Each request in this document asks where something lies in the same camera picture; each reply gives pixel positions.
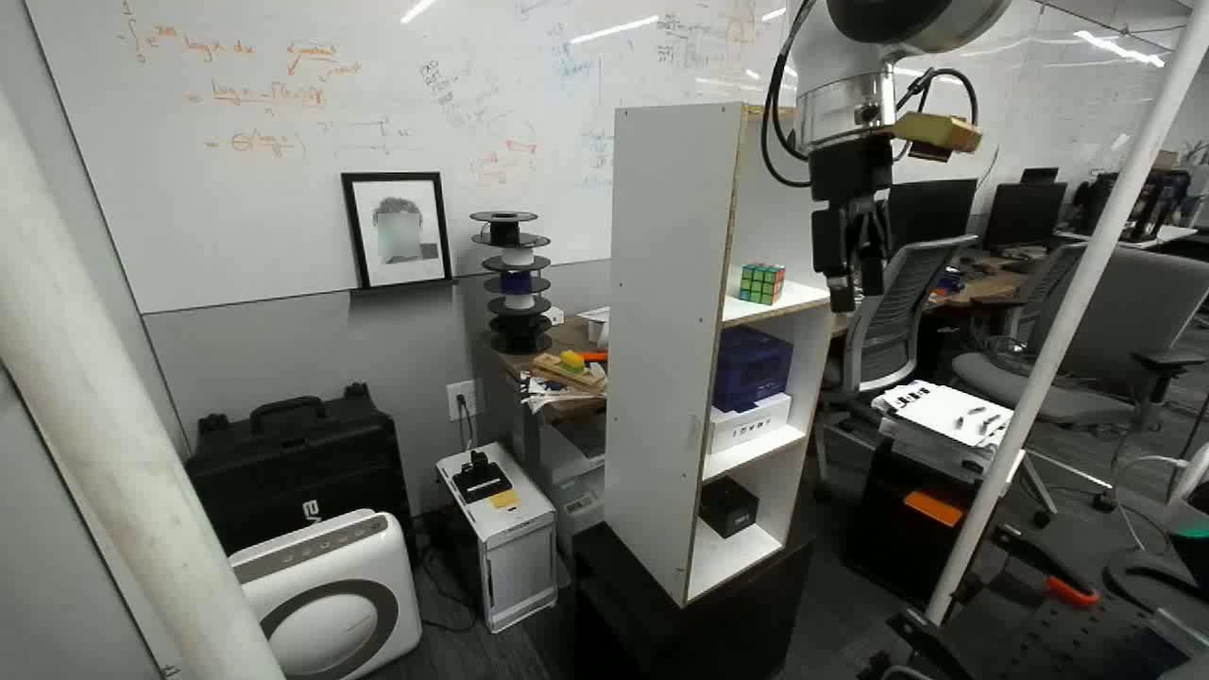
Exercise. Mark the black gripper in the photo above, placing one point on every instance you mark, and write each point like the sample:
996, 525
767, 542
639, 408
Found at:
852, 175

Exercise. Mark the multicolour rubix cube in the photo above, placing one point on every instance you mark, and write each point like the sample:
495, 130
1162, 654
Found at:
760, 285

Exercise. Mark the white wooden shelf unit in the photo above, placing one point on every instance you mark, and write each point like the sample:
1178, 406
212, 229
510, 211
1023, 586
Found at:
662, 354

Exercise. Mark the black shelf stand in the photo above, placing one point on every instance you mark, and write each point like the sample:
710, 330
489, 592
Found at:
665, 636

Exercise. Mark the grey mesh office chair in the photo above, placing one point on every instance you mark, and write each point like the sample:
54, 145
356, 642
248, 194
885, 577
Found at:
900, 307

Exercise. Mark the black computer monitor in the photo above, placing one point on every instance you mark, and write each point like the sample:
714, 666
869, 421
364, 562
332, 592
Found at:
1021, 213
930, 213

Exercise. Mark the dark blue storage box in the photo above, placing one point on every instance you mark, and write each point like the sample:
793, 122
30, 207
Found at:
750, 365

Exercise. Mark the white printed board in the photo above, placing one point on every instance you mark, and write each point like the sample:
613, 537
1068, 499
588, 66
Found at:
944, 413

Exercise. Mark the white flat box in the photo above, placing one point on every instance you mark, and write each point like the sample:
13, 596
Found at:
750, 425

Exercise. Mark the thin white diagonal pole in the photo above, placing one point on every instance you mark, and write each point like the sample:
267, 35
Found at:
1069, 302

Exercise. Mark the black crate with orange label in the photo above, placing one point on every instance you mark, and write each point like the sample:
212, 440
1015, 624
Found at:
900, 517

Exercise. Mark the small black box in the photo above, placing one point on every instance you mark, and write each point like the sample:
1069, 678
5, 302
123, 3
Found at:
727, 508

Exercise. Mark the grey padded office chair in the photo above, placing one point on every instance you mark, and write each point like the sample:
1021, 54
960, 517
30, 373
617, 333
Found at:
1118, 325

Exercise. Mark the yellow small object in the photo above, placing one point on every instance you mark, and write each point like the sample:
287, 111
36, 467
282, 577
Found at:
571, 362

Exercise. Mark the cluttered wooden desk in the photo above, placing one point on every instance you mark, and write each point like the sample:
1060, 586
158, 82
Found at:
560, 382

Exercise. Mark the blue filament spool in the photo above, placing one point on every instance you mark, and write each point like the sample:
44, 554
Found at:
515, 285

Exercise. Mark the empty black filament spool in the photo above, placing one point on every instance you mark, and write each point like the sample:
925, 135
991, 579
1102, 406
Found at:
507, 231

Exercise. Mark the black device with lever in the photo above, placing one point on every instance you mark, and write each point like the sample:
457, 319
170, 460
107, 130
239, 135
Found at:
479, 476

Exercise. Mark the small white cabinet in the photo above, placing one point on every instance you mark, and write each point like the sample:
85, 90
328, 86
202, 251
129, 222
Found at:
510, 562

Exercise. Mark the framed portrait picture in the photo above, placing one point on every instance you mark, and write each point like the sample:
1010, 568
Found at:
396, 231

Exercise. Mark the black hard carrying case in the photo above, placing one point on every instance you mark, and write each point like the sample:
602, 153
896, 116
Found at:
294, 467

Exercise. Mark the white air purifier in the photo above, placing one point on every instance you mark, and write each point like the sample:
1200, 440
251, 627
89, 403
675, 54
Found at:
328, 592

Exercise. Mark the large whiteboard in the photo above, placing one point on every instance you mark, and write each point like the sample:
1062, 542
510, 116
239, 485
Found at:
251, 136

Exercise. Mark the thick white pole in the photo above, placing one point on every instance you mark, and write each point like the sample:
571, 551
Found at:
100, 416

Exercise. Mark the tan wrist camera box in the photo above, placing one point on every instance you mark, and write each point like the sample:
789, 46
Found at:
938, 135

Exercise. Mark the white wall outlet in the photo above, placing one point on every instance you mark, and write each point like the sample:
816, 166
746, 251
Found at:
463, 398

